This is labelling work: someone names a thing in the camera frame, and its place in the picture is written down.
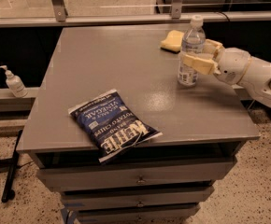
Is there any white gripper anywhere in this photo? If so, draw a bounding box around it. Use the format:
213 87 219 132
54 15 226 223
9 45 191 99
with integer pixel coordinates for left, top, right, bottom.
179 39 250 85

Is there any clear plastic water bottle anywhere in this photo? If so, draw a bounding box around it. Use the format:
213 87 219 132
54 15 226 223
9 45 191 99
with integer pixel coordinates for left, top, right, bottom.
178 15 206 87

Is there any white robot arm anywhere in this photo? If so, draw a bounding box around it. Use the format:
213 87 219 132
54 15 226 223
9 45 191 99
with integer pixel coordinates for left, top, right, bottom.
179 39 271 108

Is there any white pump dispenser bottle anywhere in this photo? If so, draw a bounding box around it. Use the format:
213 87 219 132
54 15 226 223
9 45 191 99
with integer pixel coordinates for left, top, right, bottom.
0 65 28 98

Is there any yellow sponge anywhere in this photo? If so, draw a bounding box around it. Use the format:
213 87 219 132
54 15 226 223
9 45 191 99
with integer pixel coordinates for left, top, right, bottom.
160 30 184 52

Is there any grey drawer cabinet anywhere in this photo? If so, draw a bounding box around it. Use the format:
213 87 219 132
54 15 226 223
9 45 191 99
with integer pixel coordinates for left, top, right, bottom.
17 25 259 224

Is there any blue potato chips bag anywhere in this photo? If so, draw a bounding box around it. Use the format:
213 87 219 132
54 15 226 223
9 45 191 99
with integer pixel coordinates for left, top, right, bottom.
68 90 162 164

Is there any black floor stand leg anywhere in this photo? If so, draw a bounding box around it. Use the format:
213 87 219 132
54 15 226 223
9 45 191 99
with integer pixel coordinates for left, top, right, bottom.
1 130 22 203

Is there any grey metal window rail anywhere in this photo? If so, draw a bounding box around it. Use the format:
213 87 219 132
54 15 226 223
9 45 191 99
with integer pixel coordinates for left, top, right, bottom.
0 0 271 27

